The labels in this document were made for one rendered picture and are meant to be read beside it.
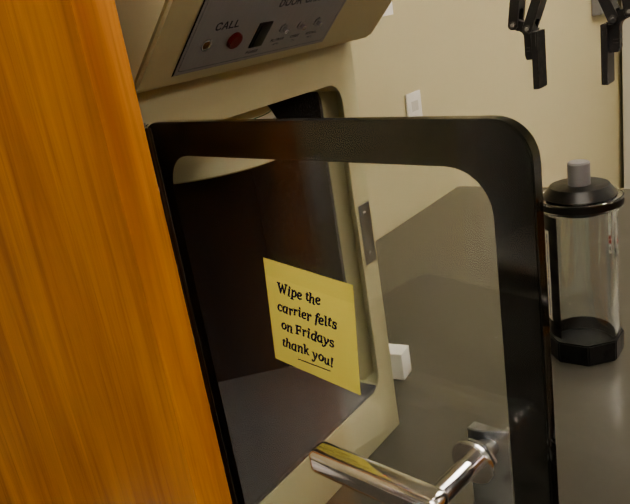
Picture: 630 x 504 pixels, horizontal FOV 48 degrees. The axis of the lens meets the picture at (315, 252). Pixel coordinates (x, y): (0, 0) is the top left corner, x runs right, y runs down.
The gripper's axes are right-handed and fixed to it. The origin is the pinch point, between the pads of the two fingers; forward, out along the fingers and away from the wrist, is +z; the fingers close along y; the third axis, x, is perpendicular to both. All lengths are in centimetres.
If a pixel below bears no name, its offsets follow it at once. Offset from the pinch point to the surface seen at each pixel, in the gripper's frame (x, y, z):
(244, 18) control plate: -49, -8, -11
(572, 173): -1.3, -0.1, 13.7
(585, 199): -3.8, 2.2, 16.3
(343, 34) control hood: -32.0, -11.5, -8.3
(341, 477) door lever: -65, 7, 14
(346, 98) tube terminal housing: -28.0, -14.8, -1.7
